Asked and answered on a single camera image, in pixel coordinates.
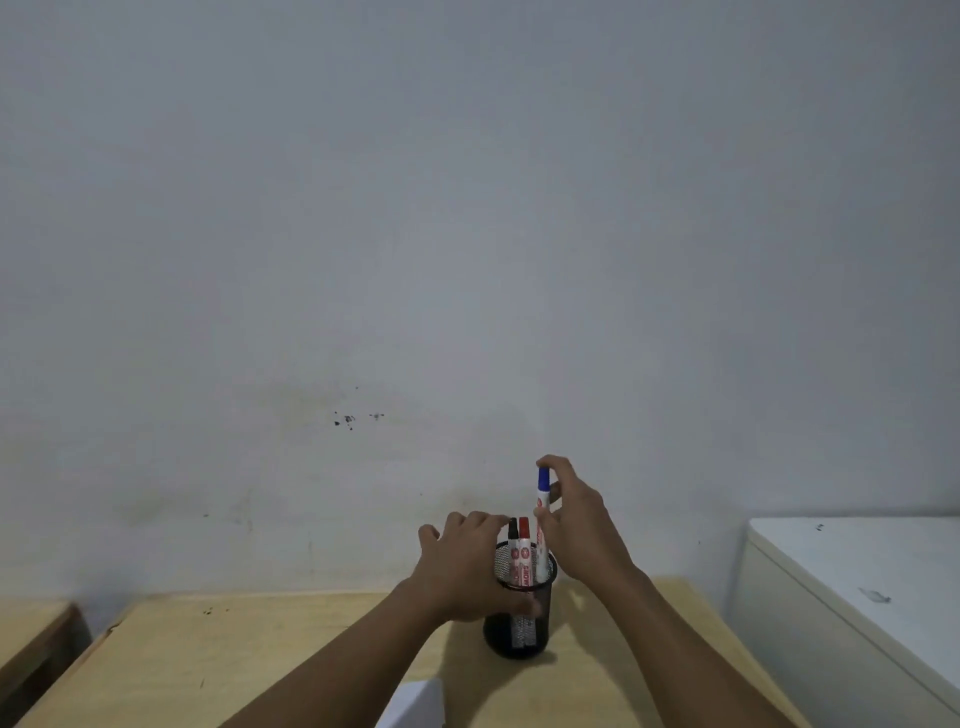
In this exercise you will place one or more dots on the person's left hand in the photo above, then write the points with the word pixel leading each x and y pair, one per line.
pixel 461 574

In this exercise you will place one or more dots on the person's right hand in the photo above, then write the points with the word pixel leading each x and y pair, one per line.
pixel 589 536

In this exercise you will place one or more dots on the black marker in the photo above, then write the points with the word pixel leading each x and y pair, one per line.
pixel 514 555

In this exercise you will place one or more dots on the red marker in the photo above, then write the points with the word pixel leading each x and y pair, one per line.
pixel 525 555

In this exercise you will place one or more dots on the blue marker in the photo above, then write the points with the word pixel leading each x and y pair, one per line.
pixel 543 480

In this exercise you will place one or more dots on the black mesh pen holder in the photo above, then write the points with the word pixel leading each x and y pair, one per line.
pixel 517 637

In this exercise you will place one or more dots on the white paper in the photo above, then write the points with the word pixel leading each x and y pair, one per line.
pixel 416 709

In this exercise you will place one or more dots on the person's left forearm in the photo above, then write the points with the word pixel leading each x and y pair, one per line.
pixel 345 667

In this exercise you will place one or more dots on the person's right forearm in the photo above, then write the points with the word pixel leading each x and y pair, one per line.
pixel 690 660

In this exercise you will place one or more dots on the white cabinet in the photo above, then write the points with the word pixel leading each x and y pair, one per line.
pixel 862 615

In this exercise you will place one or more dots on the wooden side table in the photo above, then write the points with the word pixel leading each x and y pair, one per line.
pixel 34 637

